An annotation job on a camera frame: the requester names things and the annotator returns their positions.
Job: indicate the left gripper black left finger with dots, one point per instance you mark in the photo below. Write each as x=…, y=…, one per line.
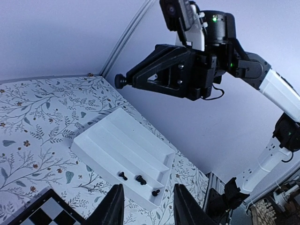
x=111, y=209

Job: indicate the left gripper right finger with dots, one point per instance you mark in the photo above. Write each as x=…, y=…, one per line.
x=186, y=209

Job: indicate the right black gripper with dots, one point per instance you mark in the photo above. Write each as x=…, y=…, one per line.
x=168, y=68

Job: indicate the black and grey chessboard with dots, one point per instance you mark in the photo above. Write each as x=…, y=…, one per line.
x=48, y=209

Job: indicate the black chess piece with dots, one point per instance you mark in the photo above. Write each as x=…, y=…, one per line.
x=120, y=81
x=155, y=192
x=122, y=174

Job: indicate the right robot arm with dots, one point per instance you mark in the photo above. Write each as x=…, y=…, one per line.
x=227, y=108

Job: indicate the black chess pieces pile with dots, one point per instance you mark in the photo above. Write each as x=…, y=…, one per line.
x=141, y=180

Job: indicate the white plastic piece tray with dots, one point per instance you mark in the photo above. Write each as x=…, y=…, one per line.
x=119, y=143

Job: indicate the floral patterned table mat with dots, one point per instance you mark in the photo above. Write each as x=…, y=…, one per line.
x=38, y=121

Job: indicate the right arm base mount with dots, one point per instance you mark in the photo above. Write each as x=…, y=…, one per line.
x=222, y=198

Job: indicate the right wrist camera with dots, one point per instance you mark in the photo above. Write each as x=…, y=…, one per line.
x=185, y=18

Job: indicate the right aluminium frame post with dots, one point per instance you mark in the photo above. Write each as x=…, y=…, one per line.
x=125, y=37

